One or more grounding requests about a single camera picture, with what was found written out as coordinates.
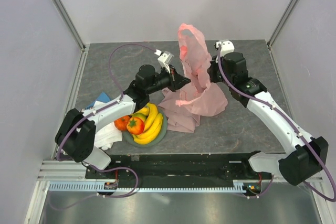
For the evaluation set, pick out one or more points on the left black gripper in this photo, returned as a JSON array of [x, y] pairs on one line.
[[176, 81]]

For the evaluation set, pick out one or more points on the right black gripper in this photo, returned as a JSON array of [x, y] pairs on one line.
[[212, 69]]

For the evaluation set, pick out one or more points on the pink plastic bag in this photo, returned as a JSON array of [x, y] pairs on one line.
[[200, 96]]

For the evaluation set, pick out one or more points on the red-yellow apple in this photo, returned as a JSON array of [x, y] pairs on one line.
[[135, 126]]

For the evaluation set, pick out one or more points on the orange tangerine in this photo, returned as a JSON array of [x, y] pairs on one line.
[[121, 123]]

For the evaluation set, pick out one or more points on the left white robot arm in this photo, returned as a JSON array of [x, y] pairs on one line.
[[77, 132]]

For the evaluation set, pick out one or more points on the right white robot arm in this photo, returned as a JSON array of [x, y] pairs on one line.
[[303, 154]]

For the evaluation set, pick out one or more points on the mauve folded cloth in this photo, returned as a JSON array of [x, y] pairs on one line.
[[178, 117]]

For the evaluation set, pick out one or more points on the yellow banana bunch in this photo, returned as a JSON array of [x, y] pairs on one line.
[[153, 125]]

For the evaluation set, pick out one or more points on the yellow mango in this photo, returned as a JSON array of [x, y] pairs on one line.
[[145, 111]]

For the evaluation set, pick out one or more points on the grey-green plate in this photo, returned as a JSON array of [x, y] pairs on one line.
[[128, 138]]

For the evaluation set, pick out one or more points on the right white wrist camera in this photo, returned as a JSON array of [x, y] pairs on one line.
[[225, 47]]

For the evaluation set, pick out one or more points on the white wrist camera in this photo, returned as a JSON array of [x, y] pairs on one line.
[[225, 47], [164, 59]]

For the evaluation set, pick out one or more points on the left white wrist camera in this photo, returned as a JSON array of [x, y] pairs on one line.
[[164, 59]]

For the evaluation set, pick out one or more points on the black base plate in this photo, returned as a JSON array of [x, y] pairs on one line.
[[229, 166]]

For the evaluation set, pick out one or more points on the right aluminium frame post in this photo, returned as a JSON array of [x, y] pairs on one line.
[[282, 22]]

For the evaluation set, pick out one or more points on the aluminium frame post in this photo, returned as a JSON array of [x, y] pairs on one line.
[[282, 22], [69, 23]]

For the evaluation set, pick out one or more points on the left aluminium frame post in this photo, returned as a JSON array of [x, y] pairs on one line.
[[69, 23]]

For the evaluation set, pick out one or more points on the white slotted cable duct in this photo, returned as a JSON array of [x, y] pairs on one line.
[[103, 187]]

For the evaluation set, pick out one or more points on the aluminium rail front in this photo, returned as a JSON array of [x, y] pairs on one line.
[[67, 170]]

